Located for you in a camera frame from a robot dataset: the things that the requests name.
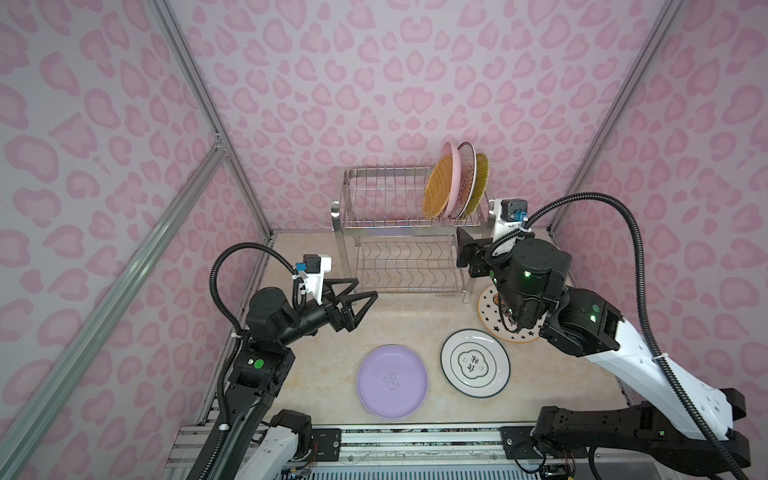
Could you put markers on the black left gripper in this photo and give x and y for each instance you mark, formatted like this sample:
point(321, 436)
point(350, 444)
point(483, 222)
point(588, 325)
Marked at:
point(343, 319)

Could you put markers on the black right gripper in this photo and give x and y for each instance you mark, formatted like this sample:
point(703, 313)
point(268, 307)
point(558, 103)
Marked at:
point(476, 246)

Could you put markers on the brown woven bamboo plate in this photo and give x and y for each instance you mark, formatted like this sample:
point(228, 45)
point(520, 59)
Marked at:
point(436, 190)

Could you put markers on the green rimmed woven bamboo plate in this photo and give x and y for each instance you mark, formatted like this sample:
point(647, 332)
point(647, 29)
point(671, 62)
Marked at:
point(481, 182)

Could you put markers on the white plate orange sunburst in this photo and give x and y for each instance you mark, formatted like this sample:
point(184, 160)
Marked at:
point(468, 158)

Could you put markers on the pink bear plate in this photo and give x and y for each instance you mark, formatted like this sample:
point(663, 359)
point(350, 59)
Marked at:
point(451, 150)

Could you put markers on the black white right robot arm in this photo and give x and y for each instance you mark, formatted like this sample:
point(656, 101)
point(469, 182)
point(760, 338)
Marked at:
point(682, 423)

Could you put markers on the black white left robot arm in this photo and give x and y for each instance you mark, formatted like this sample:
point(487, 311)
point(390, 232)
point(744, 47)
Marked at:
point(253, 378)

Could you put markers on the stainless steel dish rack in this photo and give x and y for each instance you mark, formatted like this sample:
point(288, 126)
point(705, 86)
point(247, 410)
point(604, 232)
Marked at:
point(385, 241)

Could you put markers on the orange rimmed star plate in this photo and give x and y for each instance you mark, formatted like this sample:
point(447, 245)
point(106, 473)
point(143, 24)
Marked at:
point(496, 318)

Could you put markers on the purple bear plate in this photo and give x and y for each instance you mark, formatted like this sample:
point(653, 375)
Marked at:
point(392, 382)

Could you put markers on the white plate dark rim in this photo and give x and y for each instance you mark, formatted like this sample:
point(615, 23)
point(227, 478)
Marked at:
point(475, 363)

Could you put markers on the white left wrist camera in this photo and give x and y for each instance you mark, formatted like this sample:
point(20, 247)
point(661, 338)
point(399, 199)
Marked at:
point(311, 272)

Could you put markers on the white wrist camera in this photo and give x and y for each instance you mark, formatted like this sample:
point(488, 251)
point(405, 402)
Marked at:
point(507, 215)
point(311, 272)

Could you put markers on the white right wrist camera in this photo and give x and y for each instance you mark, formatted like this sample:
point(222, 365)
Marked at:
point(507, 215)

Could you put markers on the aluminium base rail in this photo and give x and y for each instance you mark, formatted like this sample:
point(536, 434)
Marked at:
point(458, 451)

